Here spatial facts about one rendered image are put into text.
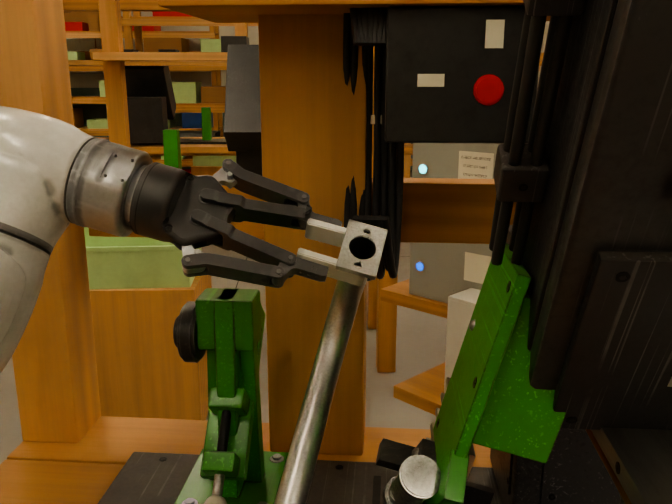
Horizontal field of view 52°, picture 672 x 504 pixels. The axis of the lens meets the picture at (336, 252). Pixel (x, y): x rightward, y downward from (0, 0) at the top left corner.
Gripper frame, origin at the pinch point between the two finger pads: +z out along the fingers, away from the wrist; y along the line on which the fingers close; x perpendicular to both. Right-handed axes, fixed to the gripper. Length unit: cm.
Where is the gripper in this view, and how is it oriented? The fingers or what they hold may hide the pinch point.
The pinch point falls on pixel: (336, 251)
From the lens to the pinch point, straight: 68.8
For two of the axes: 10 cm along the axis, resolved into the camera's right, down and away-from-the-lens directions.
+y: 2.5, -8.4, 4.8
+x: -1.2, 4.7, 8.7
